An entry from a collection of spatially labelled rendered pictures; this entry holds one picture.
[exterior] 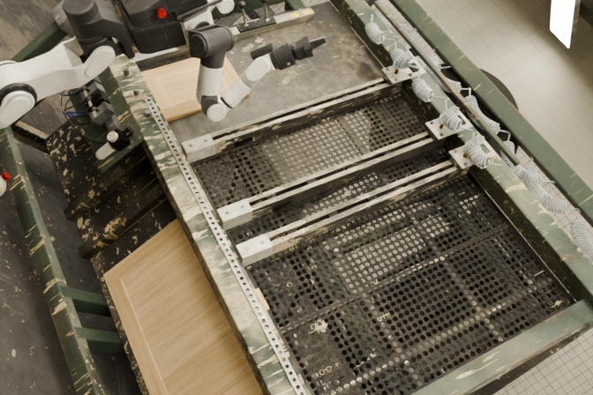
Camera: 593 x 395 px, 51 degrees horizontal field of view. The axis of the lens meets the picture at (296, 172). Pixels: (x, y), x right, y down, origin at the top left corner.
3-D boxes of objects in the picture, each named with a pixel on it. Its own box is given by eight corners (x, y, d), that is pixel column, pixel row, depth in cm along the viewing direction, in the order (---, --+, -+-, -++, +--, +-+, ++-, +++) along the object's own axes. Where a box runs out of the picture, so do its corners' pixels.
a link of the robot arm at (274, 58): (285, 68, 239) (258, 78, 241) (289, 67, 249) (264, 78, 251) (273, 40, 237) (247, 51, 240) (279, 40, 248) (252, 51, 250)
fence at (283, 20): (131, 61, 290) (131, 54, 286) (309, 13, 323) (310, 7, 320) (135, 68, 287) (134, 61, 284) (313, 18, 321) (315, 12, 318)
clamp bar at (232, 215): (214, 215, 244) (214, 180, 225) (452, 125, 286) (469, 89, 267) (225, 235, 239) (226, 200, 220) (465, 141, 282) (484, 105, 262)
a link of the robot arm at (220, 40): (206, 72, 230) (211, 38, 222) (190, 63, 233) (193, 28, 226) (228, 65, 238) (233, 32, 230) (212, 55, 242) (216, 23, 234)
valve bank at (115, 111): (44, 78, 273) (85, 44, 270) (67, 93, 286) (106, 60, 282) (78, 161, 249) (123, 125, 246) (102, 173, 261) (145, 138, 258)
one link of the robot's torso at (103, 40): (81, 48, 224) (112, 35, 226) (70, 25, 230) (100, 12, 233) (93, 71, 235) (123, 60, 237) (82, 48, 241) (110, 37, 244)
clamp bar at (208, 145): (180, 150, 262) (176, 111, 242) (409, 74, 304) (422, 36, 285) (189, 167, 257) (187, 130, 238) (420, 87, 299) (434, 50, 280)
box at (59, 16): (48, 11, 278) (78, -15, 275) (68, 25, 288) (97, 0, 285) (56, 27, 272) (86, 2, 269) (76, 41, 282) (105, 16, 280)
